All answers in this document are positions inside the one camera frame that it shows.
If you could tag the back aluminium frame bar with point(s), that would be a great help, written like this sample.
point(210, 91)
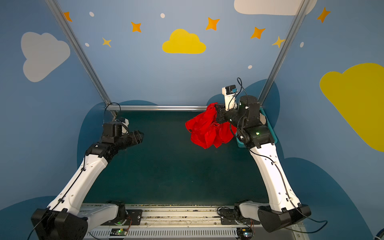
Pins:
point(145, 108)

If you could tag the green circuit board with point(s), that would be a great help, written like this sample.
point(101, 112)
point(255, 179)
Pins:
point(244, 233)
point(118, 232)

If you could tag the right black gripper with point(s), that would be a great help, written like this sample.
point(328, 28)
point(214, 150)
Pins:
point(222, 114)

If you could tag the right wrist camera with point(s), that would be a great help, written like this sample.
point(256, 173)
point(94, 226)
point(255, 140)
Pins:
point(230, 93)

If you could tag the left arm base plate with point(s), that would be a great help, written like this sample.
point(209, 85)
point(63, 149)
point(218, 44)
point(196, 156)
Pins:
point(133, 218)

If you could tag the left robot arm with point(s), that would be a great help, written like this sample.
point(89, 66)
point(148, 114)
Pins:
point(62, 219)

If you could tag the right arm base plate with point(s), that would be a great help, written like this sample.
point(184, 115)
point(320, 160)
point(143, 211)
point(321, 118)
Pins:
point(231, 217)

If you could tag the red t-shirt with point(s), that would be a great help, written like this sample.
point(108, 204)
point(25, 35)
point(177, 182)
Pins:
point(206, 131)

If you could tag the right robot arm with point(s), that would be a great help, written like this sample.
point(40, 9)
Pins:
point(284, 207)

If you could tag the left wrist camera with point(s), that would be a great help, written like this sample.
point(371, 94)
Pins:
point(114, 130)

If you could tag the front aluminium rail frame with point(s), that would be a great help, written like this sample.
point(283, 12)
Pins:
point(172, 222)

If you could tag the right green circuit board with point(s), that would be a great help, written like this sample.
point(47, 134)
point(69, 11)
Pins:
point(244, 233)

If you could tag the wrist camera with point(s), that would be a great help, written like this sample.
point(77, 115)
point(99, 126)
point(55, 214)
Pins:
point(114, 130)
point(230, 93)

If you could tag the right aluminium corner post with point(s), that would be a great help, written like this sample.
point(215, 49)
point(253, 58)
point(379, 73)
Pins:
point(284, 49)

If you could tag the left green circuit board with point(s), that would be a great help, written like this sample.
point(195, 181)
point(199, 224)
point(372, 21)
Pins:
point(118, 232)

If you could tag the left aluminium corner post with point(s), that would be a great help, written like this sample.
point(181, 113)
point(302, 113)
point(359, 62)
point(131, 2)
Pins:
point(76, 45)

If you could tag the aluminium corner post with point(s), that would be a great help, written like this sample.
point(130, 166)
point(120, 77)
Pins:
point(284, 49)
point(76, 45)

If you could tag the teal plastic basket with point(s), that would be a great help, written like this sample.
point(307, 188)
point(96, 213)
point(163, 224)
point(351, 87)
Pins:
point(265, 119)

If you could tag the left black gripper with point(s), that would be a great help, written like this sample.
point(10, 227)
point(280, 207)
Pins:
point(127, 138)

